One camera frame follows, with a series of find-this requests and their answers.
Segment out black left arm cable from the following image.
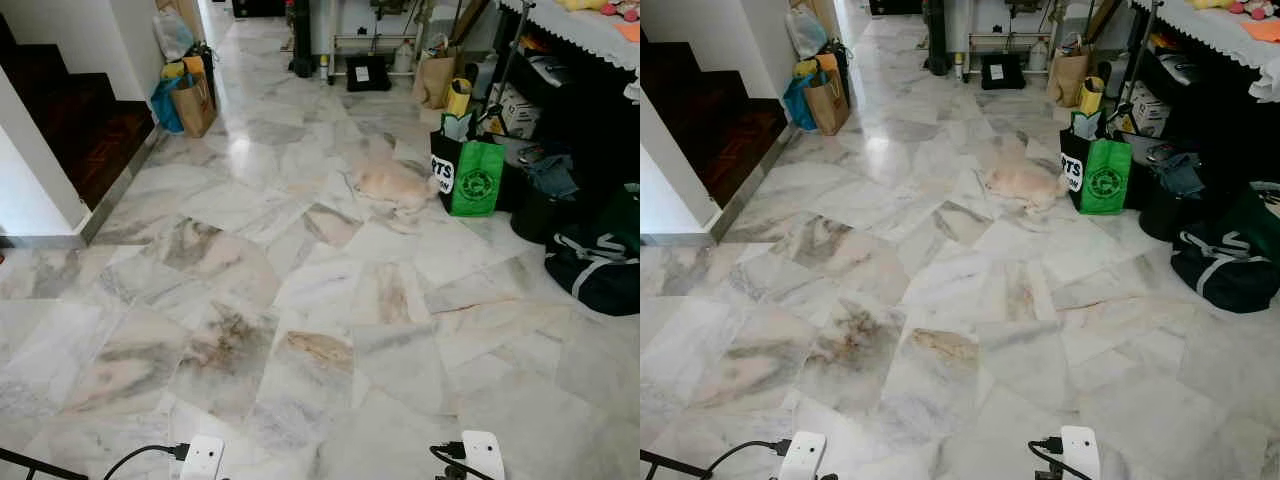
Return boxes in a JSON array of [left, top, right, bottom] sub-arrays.
[[102, 443, 193, 480], [700, 438, 794, 480]]

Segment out blue bag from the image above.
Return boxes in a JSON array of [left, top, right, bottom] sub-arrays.
[[150, 75, 186, 134], [782, 72, 819, 131]]

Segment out black bag white label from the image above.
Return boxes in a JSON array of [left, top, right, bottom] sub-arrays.
[[980, 52, 1028, 91], [345, 53, 393, 94]]

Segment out dark green duffel bag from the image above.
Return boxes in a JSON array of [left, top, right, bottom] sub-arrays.
[[1170, 225, 1280, 314], [545, 225, 641, 318]]

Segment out black slim rod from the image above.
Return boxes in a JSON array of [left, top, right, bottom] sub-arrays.
[[640, 450, 701, 480], [0, 448, 89, 480]]

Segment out blue jeans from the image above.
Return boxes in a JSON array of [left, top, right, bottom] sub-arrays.
[[520, 150, 583, 201], [1148, 148, 1211, 199]]

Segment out table with white lace cloth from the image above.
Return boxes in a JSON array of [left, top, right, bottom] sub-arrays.
[[497, 0, 641, 73], [1130, 0, 1280, 101]]

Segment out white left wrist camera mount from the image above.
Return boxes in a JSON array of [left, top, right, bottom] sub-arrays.
[[180, 434, 226, 480], [780, 430, 827, 480]]

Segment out dark wooden staircase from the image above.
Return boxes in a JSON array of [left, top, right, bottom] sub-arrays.
[[0, 15, 158, 211], [640, 35, 791, 209]]

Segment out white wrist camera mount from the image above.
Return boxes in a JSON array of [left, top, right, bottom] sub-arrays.
[[780, 430, 827, 480], [180, 434, 226, 480], [460, 430, 507, 480], [1058, 425, 1102, 480]]

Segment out black bag white print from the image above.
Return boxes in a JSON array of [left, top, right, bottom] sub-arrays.
[[1060, 128, 1096, 209], [430, 128, 471, 206]]

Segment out green shopping bag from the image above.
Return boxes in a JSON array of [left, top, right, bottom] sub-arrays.
[[450, 138, 508, 219], [1083, 138, 1134, 216]]

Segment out white cardboard box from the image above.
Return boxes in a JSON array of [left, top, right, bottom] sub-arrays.
[[1128, 82, 1173, 138], [495, 85, 544, 139]]

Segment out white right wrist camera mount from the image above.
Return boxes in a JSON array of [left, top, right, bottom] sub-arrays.
[[1058, 425, 1102, 480], [460, 430, 507, 480]]

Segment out white plastic bag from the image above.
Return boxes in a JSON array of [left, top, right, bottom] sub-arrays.
[[152, 8, 196, 63], [785, 8, 829, 59]]

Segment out brown paper bag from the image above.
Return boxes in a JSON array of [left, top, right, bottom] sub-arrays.
[[1047, 42, 1093, 109], [803, 68, 851, 137], [413, 45, 459, 111], [170, 70, 218, 139]]

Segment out black bucket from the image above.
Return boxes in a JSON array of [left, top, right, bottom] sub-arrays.
[[510, 185, 581, 244], [1140, 185, 1211, 241]]

